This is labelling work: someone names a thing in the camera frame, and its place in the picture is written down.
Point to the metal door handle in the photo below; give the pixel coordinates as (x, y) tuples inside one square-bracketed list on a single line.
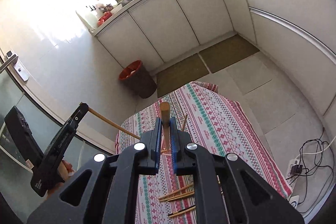
[(12, 60)]

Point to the dark bin with red rim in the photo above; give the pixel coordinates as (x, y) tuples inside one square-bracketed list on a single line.
[(136, 78)]

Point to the black chopstick gold band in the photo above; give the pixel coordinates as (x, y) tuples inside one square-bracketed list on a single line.
[(181, 209)]

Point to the white round device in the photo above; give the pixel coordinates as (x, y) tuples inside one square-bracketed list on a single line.
[(294, 200)]

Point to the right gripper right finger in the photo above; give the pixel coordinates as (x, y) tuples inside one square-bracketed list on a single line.
[(179, 139)]

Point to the red item on counter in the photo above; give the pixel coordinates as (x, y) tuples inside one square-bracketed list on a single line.
[(104, 18)]

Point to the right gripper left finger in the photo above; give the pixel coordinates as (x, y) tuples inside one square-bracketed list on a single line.
[(149, 164)]

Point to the person's left hand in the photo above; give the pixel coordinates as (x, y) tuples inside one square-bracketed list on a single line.
[(66, 171)]

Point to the brown floor mat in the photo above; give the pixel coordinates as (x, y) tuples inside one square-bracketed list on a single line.
[(227, 52), (179, 74)]

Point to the white power strip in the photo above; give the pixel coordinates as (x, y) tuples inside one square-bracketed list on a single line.
[(291, 179)]

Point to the black power adapter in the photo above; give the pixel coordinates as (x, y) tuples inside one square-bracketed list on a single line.
[(296, 169)]

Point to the wooden chopstick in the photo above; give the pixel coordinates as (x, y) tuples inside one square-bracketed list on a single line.
[(182, 212), (184, 123), (175, 192), (182, 196), (165, 117), (110, 122)]

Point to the white kitchen cabinets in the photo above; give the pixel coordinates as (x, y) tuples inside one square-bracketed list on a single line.
[(299, 35)]

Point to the wooden chopstick on cloth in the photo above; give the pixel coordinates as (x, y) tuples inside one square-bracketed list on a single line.
[(182, 212), (182, 196), (175, 192), (184, 123)]

